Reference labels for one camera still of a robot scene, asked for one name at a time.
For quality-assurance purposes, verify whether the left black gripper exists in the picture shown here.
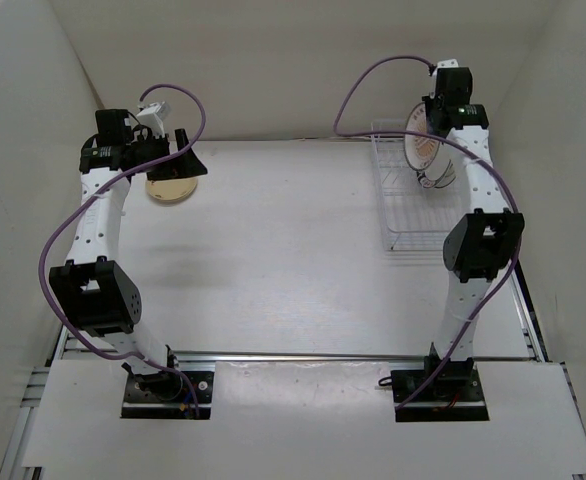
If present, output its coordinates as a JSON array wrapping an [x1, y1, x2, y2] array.
[[127, 130, 207, 182]]

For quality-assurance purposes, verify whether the orange sunburst plate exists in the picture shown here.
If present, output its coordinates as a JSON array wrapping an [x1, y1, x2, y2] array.
[[404, 102, 444, 173]]

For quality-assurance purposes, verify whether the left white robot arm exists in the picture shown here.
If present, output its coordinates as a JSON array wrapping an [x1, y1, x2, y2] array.
[[49, 102, 187, 401]]

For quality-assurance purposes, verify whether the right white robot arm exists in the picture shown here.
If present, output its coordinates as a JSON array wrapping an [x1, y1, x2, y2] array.
[[424, 60, 525, 364]]

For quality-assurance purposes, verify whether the green rim text plate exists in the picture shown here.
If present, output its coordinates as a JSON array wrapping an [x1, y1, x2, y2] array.
[[416, 152, 451, 189]]

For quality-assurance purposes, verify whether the rear green rim plate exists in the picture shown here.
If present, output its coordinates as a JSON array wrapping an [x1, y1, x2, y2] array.
[[434, 161, 456, 189]]

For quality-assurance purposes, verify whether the white front board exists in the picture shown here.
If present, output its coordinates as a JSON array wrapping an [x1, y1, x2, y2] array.
[[24, 360, 586, 479]]

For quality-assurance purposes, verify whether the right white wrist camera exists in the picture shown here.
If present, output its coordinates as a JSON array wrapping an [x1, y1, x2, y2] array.
[[430, 59, 459, 75]]

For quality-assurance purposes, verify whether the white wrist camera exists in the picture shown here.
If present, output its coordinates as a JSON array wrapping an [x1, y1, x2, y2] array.
[[430, 59, 459, 75], [135, 101, 171, 137]]

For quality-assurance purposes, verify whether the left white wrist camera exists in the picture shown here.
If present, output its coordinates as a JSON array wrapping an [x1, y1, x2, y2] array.
[[135, 101, 171, 137]]

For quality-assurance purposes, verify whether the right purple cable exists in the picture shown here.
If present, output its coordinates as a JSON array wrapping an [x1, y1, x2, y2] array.
[[333, 55, 519, 414]]

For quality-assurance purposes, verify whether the purple cable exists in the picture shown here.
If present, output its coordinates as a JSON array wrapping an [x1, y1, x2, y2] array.
[[333, 55, 519, 414], [39, 84, 208, 416]]

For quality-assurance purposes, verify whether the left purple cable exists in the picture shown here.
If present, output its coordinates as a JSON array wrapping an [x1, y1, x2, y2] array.
[[39, 84, 208, 416]]

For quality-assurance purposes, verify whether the white wire dish rack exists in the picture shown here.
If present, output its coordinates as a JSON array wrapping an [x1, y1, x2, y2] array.
[[371, 134, 462, 254]]

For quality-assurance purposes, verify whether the aluminium rail bar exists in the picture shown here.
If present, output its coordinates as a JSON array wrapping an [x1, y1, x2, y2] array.
[[72, 347, 537, 364]]

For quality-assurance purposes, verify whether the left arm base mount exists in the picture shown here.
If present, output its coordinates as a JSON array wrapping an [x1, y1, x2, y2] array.
[[120, 364, 215, 420]]

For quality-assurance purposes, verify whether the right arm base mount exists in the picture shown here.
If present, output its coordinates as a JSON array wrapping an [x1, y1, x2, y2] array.
[[378, 362, 489, 423]]

